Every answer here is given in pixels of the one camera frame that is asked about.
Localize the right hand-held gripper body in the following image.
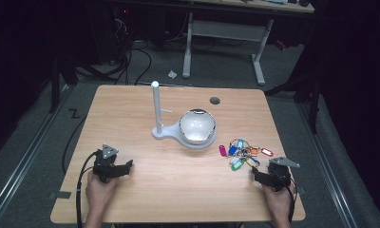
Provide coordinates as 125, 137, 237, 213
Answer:
266, 156, 301, 193

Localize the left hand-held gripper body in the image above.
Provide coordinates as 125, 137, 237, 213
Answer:
92, 143, 120, 184

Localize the bunch of coloured key tags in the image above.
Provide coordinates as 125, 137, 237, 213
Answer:
218, 137, 275, 172

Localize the person's right hand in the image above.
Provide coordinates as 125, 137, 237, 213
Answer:
262, 182, 295, 220

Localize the person's left hand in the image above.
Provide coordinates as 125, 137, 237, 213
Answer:
85, 175, 120, 217

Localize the black tape strip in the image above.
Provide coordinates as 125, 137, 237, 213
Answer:
47, 190, 72, 200

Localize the white stand with pole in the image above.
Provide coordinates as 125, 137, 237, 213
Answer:
150, 80, 218, 151

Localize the shiny silver metal bowl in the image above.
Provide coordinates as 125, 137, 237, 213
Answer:
179, 108, 218, 146

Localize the black metal stand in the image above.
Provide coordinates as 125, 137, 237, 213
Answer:
47, 53, 80, 114

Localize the small red object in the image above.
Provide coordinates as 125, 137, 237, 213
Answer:
274, 39, 288, 52

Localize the white-framed wooden desk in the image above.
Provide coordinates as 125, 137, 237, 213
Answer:
181, 0, 315, 86

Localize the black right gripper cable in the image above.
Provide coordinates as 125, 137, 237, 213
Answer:
286, 177, 297, 223

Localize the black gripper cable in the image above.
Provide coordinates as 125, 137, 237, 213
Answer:
286, 177, 297, 223
75, 150, 101, 228

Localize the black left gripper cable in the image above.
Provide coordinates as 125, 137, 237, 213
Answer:
75, 150, 101, 228

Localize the black floor cable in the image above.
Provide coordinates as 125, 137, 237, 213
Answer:
61, 114, 88, 176

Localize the metal floor rail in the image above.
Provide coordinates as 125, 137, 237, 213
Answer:
0, 85, 76, 222
296, 103, 360, 228

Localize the tangle of black cables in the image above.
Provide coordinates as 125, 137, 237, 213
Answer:
108, 17, 153, 86

